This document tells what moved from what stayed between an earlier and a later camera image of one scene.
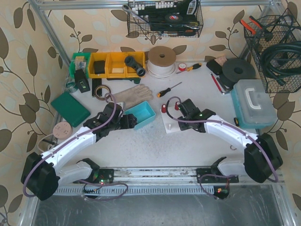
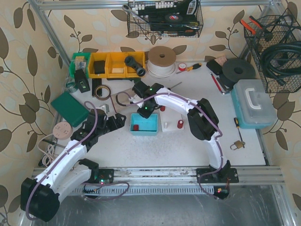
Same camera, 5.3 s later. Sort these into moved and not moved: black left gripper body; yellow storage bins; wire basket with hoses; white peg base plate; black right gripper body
Moved: black right gripper body; black left gripper body
Not moved: wire basket with hoses; yellow storage bins; white peg base plate
